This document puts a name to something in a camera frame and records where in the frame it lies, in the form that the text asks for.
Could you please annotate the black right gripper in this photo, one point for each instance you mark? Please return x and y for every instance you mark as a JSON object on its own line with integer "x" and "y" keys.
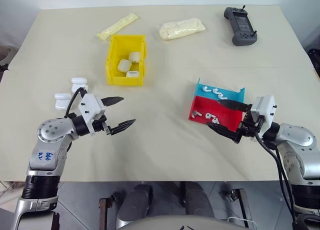
{"x": 250, "y": 128}

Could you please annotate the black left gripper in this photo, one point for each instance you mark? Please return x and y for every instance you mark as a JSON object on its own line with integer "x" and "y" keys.
{"x": 100, "y": 123}

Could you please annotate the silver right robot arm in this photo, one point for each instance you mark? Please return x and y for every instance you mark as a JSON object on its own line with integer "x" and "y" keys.
{"x": 297, "y": 137}

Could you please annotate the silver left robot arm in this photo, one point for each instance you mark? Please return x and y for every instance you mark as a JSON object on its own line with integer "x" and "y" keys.
{"x": 50, "y": 132}

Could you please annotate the yellow plastic bin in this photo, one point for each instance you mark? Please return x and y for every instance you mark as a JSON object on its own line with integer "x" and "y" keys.
{"x": 112, "y": 52}

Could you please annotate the red and blue tray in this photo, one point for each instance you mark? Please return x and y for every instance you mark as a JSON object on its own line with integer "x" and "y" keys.
{"x": 212, "y": 107}

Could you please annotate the dark grey rounded shape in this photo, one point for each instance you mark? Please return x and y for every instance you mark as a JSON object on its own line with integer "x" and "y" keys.
{"x": 198, "y": 200}
{"x": 135, "y": 205}

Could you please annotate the long yellow powder bag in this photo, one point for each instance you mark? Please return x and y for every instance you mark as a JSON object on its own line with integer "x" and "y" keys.
{"x": 117, "y": 26}

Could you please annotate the grey handheld controller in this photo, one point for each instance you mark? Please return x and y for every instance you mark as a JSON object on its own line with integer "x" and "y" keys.
{"x": 241, "y": 25}

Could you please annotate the black equipment beside table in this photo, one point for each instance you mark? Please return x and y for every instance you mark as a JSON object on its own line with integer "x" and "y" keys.
{"x": 315, "y": 62}

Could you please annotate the wide yellow powder bag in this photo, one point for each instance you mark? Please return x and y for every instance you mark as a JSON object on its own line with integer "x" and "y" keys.
{"x": 180, "y": 28}

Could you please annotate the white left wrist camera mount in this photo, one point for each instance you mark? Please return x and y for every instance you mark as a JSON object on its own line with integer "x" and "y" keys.
{"x": 90, "y": 106}

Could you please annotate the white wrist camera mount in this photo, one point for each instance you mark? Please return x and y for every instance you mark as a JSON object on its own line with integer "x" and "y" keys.
{"x": 90, "y": 106}
{"x": 265, "y": 107}

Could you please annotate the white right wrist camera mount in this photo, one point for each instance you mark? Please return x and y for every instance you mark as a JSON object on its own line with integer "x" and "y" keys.
{"x": 265, "y": 107}

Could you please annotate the dark table post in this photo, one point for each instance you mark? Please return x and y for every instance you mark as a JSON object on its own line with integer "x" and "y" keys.
{"x": 183, "y": 192}

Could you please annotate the rusty metal frame bar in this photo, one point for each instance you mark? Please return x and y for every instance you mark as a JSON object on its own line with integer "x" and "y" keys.
{"x": 243, "y": 207}
{"x": 103, "y": 212}

